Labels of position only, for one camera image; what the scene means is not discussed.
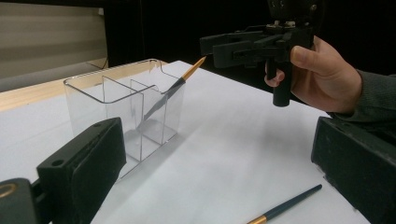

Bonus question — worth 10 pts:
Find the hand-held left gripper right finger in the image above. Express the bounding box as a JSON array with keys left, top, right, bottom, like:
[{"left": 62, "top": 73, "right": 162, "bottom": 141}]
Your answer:
[{"left": 311, "top": 116, "right": 396, "bottom": 224}]

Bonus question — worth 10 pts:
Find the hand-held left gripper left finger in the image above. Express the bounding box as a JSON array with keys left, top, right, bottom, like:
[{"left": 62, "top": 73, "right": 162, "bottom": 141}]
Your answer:
[{"left": 36, "top": 117, "right": 127, "bottom": 224}]

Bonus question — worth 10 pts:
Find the dark paintbrush with gold ferrule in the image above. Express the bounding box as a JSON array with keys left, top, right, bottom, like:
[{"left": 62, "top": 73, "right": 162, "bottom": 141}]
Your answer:
[
  {"left": 136, "top": 55, "right": 207, "bottom": 130},
  {"left": 247, "top": 184, "right": 323, "bottom": 224}
]

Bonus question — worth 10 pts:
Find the clear acrylic divided organizer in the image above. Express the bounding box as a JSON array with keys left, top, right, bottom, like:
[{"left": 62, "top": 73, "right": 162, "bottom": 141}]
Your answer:
[{"left": 63, "top": 58, "right": 187, "bottom": 181}]

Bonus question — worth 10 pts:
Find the black curtain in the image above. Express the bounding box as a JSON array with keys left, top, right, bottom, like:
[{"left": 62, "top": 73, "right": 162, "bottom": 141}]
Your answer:
[{"left": 104, "top": 0, "right": 396, "bottom": 104}]

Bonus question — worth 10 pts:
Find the white table mat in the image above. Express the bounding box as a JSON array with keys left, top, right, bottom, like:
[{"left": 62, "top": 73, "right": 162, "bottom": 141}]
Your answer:
[{"left": 0, "top": 60, "right": 396, "bottom": 224}]

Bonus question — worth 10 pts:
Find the wooden table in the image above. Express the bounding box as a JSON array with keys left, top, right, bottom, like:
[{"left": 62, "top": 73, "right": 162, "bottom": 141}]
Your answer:
[{"left": 0, "top": 59, "right": 169, "bottom": 113}]

